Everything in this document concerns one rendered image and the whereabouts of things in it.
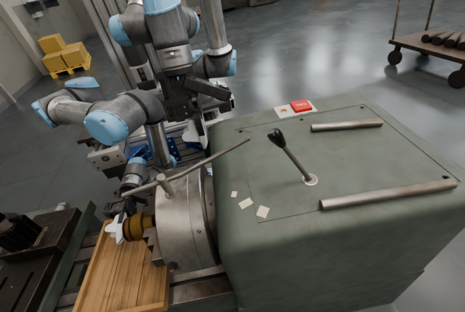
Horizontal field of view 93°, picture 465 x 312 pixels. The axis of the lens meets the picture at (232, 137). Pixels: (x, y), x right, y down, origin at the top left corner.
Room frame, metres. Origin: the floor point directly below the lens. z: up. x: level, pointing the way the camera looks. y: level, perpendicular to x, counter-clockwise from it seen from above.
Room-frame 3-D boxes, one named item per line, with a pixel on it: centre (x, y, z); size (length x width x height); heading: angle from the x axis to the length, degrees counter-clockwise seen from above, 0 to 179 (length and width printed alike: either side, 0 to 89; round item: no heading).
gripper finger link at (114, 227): (0.41, 0.42, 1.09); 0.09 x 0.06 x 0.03; 1
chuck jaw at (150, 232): (0.33, 0.26, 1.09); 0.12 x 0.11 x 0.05; 1
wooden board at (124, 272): (0.41, 0.46, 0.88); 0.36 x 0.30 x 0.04; 1
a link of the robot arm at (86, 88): (0.97, 0.61, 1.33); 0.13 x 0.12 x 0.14; 144
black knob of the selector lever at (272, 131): (0.37, -0.09, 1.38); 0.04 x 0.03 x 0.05; 91
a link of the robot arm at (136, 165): (0.68, 0.42, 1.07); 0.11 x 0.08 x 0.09; 1
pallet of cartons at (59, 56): (6.66, 4.09, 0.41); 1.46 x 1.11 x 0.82; 9
